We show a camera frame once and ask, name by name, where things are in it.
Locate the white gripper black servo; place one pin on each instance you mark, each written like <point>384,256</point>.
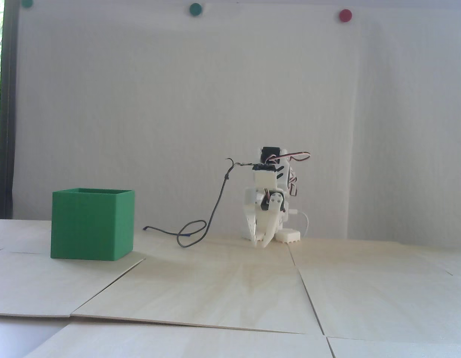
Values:
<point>272,217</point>

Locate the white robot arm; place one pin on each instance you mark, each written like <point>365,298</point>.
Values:
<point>270,153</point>

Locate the green box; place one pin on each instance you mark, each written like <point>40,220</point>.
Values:
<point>88,227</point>

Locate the light plywood board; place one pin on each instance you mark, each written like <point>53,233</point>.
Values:
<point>47,287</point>
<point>178,343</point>
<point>383,298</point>
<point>25,235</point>
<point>200,294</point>
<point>159,251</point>
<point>402,350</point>

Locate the white backdrop sheet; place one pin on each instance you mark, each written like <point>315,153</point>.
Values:
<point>140,112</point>

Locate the red round magnet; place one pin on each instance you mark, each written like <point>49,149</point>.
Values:
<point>345,15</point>

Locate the green round magnet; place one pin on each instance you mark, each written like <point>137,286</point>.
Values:
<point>195,9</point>
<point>27,3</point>

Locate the wrist camera on white mount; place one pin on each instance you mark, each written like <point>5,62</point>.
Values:
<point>265,179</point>

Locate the dark window frame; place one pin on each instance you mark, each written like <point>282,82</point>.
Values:
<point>8,112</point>

